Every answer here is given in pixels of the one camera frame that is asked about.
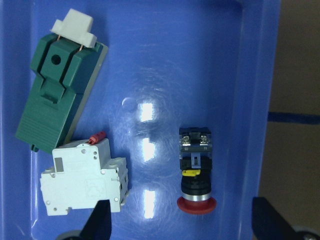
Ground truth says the blue plastic tray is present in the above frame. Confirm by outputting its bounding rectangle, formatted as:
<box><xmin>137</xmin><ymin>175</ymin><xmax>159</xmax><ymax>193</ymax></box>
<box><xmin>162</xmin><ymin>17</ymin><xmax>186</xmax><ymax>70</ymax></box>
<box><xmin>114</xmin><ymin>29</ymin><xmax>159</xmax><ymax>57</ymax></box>
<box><xmin>0</xmin><ymin>0</ymin><xmax>281</xmax><ymax>240</ymax></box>

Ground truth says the green switch with white cap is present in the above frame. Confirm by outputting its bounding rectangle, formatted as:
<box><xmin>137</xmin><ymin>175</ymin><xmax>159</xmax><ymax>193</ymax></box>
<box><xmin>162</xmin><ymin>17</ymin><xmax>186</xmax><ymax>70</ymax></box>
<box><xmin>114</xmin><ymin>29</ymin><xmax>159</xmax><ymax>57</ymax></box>
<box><xmin>15</xmin><ymin>9</ymin><xmax>108</xmax><ymax>153</ymax></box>

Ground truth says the red emergency stop button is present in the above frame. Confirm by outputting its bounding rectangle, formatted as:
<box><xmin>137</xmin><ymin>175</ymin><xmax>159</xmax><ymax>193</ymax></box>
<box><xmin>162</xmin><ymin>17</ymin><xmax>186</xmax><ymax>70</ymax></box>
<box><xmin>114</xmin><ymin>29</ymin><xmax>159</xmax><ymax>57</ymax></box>
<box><xmin>177</xmin><ymin>127</ymin><xmax>217</xmax><ymax>215</ymax></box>

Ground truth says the white circuit breaker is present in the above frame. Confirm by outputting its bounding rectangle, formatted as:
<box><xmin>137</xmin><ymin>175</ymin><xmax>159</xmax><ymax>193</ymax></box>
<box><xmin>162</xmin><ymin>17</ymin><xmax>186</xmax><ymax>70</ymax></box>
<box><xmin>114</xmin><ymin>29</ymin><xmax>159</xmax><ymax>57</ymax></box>
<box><xmin>40</xmin><ymin>131</ymin><xmax>129</xmax><ymax>216</ymax></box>

